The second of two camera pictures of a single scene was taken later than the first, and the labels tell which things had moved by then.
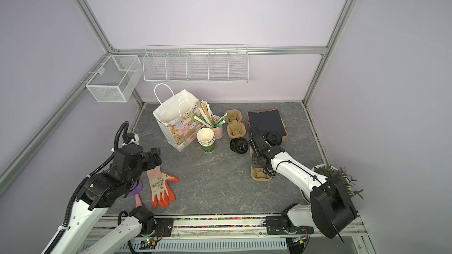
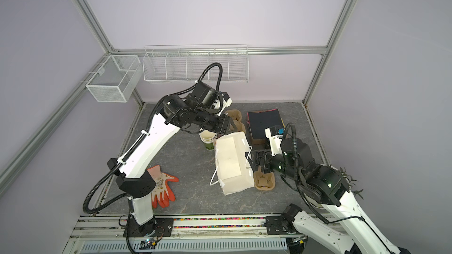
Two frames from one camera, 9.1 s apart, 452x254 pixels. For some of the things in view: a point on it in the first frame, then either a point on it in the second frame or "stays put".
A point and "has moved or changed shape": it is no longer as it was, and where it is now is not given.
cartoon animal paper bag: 179,115 has moved or changed shape
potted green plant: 329,170 stays put
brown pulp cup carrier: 258,173 has moved or changed shape
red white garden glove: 160,193 stays put
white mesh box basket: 116,79 stays put
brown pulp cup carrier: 236,129 stays put
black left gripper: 149,157 → 225,122
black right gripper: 253,160 → 267,155
